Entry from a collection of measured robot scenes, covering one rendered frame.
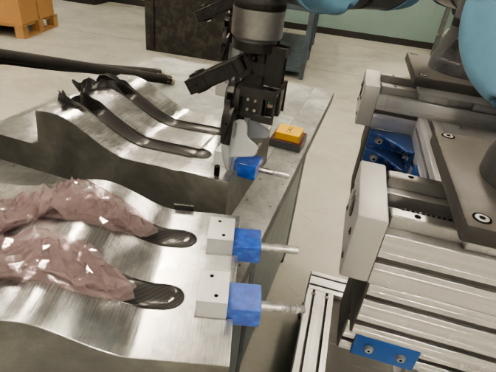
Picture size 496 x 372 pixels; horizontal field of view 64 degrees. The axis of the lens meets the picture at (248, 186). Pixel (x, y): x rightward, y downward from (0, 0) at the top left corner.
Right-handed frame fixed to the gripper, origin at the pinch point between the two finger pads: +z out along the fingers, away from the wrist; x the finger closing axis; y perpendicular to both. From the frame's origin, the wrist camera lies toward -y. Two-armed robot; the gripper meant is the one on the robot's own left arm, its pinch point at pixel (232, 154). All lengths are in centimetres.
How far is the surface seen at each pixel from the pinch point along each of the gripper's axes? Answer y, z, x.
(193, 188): -4.0, 4.3, -6.9
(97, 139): -23.0, 0.1, -6.4
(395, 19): 36, 54, 653
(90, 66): -54, 2, 32
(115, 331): 0.6, 4.4, -35.9
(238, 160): 1.8, 0.0, -1.5
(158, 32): -217, 69, 355
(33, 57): -62, -1, 21
